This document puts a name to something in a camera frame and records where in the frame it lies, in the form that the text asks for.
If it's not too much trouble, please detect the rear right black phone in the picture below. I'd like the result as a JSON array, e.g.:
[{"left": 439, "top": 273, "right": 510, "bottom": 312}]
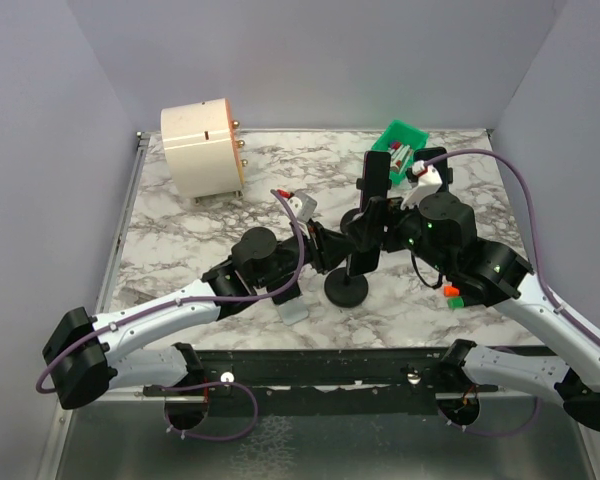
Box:
[{"left": 413, "top": 147, "right": 453, "bottom": 192}]

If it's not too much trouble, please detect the black mounting rail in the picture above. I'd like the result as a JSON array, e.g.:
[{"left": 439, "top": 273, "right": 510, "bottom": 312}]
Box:
[{"left": 143, "top": 347, "right": 471, "bottom": 417}]

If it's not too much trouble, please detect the black phone on silver stand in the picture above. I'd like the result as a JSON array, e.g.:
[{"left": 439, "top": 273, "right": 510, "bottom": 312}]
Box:
[{"left": 267, "top": 279, "right": 302, "bottom": 306}]

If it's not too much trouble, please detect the orange capped marker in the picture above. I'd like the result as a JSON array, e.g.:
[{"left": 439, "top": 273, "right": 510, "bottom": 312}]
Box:
[{"left": 443, "top": 285, "right": 461, "bottom": 297}]

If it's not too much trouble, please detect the purple edged black phone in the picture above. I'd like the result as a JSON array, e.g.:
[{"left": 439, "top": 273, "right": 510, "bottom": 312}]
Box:
[{"left": 356, "top": 150, "right": 391, "bottom": 211}]

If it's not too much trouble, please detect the silver edged black phone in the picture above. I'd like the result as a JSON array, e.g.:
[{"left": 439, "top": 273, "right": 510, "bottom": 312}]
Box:
[{"left": 346, "top": 248, "right": 381, "bottom": 277}]

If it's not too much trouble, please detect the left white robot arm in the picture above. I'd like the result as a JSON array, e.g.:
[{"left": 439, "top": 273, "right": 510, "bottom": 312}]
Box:
[{"left": 36, "top": 222, "right": 354, "bottom": 410}]

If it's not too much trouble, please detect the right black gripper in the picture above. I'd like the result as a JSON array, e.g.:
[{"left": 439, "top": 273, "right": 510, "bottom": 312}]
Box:
[{"left": 345, "top": 190, "right": 452, "bottom": 275}]

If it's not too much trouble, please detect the green plastic bin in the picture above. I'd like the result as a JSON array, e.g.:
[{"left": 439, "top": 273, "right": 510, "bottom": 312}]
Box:
[{"left": 371, "top": 120, "right": 429, "bottom": 186}]

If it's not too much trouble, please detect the cream cylindrical box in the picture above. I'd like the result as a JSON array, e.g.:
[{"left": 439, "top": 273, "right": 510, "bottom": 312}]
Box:
[{"left": 160, "top": 98, "right": 245, "bottom": 199}]

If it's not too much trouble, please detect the black phone stand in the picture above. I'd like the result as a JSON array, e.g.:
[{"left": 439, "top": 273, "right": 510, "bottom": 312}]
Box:
[
  {"left": 339, "top": 178, "right": 364, "bottom": 234},
  {"left": 324, "top": 259, "right": 369, "bottom": 308}
]

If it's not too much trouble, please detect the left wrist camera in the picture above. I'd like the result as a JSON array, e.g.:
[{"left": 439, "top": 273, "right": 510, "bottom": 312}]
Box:
[{"left": 276, "top": 189, "right": 317, "bottom": 223}]

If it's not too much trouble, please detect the rear right phone stand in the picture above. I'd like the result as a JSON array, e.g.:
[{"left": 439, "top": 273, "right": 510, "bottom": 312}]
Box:
[{"left": 406, "top": 165, "right": 454, "bottom": 192}]

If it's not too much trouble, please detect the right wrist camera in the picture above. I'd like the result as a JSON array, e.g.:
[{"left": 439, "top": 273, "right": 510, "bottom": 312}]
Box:
[{"left": 400, "top": 160, "right": 442, "bottom": 210}]

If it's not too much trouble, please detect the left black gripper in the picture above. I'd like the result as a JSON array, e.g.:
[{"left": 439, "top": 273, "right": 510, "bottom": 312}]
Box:
[{"left": 254, "top": 216, "right": 356, "bottom": 289}]

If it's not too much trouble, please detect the silver flat phone stand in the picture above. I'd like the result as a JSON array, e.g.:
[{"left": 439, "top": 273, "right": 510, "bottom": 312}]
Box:
[{"left": 277, "top": 297, "right": 309, "bottom": 326}]

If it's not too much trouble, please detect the green capped marker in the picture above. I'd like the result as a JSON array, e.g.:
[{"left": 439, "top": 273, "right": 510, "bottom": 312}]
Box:
[{"left": 447, "top": 296, "right": 468, "bottom": 310}]

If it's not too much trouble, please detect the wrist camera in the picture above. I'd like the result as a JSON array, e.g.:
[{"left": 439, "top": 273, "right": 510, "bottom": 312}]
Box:
[
  {"left": 400, "top": 160, "right": 442, "bottom": 210},
  {"left": 276, "top": 189, "right": 317, "bottom": 223}
]

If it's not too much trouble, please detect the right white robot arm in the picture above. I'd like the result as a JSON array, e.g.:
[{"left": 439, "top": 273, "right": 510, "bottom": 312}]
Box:
[{"left": 343, "top": 192, "right": 600, "bottom": 432}]

